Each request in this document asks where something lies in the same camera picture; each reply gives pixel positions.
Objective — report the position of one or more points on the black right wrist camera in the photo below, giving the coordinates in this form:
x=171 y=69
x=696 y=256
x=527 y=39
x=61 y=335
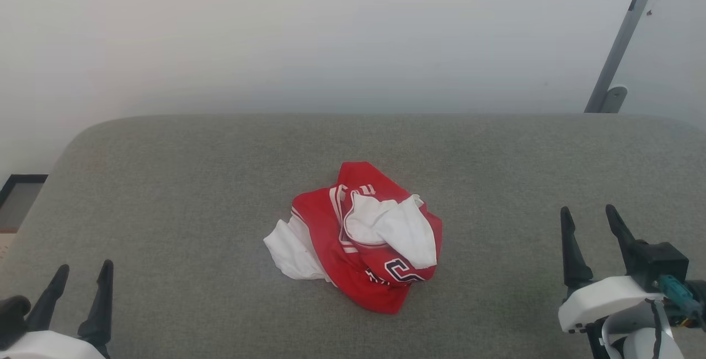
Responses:
x=659 y=262

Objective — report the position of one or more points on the black framed panel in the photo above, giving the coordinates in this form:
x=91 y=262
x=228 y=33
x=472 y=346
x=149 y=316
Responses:
x=19 y=202

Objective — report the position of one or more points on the red and white jersey garment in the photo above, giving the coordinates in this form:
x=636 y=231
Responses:
x=331 y=226

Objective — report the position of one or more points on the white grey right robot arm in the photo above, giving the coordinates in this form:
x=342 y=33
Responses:
x=640 y=342

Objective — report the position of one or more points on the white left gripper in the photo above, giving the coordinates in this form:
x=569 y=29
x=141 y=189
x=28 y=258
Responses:
x=49 y=345

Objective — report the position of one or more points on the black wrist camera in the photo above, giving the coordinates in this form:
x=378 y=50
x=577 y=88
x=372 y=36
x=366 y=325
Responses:
x=659 y=262
x=12 y=317

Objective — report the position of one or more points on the grey metal pole bracket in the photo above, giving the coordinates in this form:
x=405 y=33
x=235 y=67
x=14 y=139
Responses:
x=613 y=100

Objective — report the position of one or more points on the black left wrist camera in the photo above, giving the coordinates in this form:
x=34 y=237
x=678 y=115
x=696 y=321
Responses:
x=12 y=317

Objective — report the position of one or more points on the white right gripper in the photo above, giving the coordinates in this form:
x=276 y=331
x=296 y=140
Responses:
x=604 y=298

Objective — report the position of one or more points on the grey metal pole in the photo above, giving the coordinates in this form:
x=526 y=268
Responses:
x=623 y=39

